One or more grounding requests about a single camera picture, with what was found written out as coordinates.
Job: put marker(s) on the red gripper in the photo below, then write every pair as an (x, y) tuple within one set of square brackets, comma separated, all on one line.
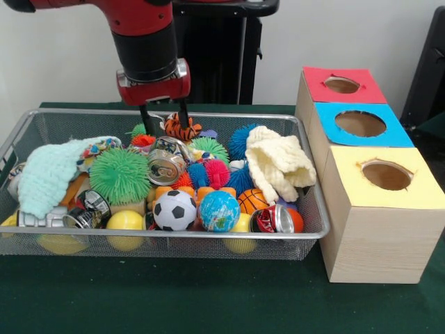
[(156, 92)]

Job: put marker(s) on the orange tiger plush toy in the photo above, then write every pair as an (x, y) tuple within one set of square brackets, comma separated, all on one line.
[(172, 127)]

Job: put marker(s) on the cream knitted cloth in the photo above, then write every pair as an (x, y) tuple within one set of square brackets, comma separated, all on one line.
[(278, 163)]

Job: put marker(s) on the mint green cloth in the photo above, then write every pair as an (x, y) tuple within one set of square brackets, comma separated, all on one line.
[(45, 174)]

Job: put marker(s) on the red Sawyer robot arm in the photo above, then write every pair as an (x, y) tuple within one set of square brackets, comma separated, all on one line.
[(146, 52)]

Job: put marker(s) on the wooden box with three holes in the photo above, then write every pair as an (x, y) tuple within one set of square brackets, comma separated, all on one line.
[(382, 243)]

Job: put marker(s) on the crushed silver can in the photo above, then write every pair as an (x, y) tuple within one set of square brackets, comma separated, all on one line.
[(165, 167)]

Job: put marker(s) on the large green spiky ball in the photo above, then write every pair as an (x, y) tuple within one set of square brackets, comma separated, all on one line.
[(120, 174)]

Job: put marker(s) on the soccer ball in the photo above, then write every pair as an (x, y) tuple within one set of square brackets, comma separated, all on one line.
[(175, 210)]

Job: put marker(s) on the globe print ball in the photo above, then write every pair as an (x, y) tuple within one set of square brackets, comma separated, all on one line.
[(219, 211)]

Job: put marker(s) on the yellow ball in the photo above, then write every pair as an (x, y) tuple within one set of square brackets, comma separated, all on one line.
[(125, 221)]

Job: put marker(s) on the small basketball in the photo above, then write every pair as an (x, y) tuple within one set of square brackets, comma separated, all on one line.
[(252, 201)]

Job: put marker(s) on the crushed red can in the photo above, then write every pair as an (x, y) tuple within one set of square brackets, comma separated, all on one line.
[(271, 219)]

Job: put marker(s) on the dark green table cloth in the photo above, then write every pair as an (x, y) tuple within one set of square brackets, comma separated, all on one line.
[(208, 299), (434, 127)]

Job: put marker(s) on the yellow cheese wedge toy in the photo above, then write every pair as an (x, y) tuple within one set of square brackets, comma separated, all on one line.
[(8, 221)]

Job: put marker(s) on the black panel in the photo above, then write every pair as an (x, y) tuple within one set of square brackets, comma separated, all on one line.
[(427, 69)]

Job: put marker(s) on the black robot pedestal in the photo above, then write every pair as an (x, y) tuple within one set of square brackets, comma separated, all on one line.
[(215, 62)]

